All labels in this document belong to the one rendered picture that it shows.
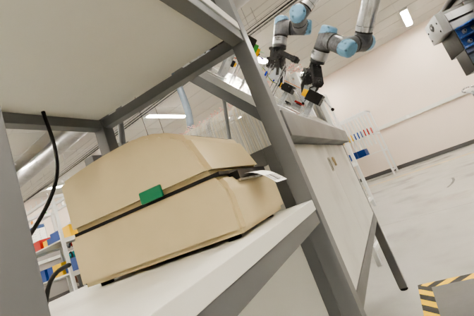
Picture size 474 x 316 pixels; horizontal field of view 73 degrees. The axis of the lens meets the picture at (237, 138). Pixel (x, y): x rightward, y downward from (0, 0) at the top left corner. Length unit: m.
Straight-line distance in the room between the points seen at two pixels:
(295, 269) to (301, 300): 0.07
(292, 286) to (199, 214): 0.40
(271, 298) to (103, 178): 0.48
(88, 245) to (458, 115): 9.40
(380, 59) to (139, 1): 9.54
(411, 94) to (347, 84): 1.71
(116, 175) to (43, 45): 0.24
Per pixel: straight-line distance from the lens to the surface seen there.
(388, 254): 1.92
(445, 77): 9.72
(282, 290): 0.80
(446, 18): 1.59
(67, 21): 0.56
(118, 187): 0.52
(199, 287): 0.27
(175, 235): 0.47
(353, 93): 9.99
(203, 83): 1.00
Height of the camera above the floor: 0.70
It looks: 11 degrees up
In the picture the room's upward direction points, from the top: 21 degrees counter-clockwise
